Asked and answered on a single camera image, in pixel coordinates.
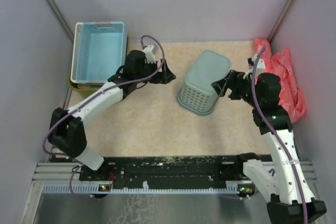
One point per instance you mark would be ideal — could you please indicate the red plastic bag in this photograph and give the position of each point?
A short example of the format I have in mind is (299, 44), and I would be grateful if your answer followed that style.
(280, 64)

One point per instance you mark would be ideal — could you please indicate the aluminium frame rail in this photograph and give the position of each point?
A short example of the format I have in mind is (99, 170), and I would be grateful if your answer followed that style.
(53, 172)

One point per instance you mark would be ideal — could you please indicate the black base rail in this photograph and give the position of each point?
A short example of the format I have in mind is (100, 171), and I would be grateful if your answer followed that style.
(167, 172)

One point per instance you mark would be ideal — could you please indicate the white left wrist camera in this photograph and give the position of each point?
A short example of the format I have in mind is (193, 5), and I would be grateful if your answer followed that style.
(150, 51)

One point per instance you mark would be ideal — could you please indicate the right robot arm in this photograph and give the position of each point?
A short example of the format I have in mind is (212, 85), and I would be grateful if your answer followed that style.
(287, 194)

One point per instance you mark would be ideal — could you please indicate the light blue perforated bin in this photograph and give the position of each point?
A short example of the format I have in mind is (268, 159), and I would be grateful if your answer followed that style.
(99, 50)

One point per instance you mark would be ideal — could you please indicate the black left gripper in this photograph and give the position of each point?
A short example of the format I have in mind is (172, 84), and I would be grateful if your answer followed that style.
(167, 76)

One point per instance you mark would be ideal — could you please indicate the white plastic bin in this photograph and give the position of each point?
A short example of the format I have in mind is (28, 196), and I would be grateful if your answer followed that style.
(89, 60)

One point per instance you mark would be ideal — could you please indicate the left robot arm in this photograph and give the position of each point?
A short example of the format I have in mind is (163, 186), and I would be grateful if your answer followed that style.
(67, 127)

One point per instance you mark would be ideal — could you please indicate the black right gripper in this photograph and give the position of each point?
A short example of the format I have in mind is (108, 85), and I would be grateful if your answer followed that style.
(233, 80)

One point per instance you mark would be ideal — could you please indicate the pale green perforated basket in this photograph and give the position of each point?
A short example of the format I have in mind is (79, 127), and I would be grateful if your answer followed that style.
(197, 94)

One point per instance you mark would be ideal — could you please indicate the olive green tub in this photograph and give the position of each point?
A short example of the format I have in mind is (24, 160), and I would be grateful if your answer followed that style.
(78, 90)

